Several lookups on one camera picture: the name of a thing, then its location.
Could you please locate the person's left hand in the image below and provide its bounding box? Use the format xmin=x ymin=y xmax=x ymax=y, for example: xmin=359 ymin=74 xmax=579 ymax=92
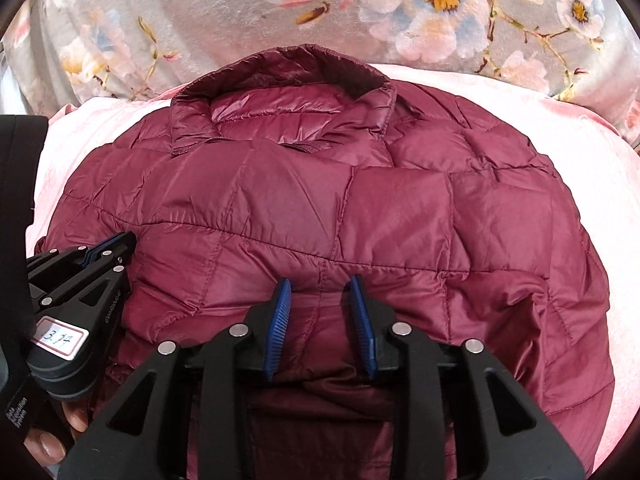
xmin=22 ymin=399 xmax=90 ymax=466

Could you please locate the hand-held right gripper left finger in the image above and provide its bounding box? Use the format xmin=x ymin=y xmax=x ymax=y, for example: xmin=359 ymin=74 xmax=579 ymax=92
xmin=60 ymin=277 xmax=293 ymax=480

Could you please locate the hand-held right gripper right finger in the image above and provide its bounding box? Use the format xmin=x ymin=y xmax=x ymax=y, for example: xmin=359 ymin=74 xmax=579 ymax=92
xmin=347 ymin=274 xmax=586 ymax=480

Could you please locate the maroon quilted puffer jacket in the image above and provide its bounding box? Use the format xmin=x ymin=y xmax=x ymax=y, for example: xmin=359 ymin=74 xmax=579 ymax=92
xmin=32 ymin=44 xmax=616 ymax=480

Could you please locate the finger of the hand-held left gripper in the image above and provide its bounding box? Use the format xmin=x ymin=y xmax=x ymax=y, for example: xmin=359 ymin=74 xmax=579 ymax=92
xmin=25 ymin=231 xmax=137 ymax=281
xmin=31 ymin=255 xmax=135 ymax=333

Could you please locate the pink fleece blanket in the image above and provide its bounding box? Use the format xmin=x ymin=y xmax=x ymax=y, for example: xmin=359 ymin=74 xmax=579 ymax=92
xmin=29 ymin=60 xmax=640 ymax=480

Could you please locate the grey floral blanket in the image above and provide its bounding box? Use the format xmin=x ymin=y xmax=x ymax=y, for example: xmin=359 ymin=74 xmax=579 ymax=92
xmin=0 ymin=0 xmax=640 ymax=153

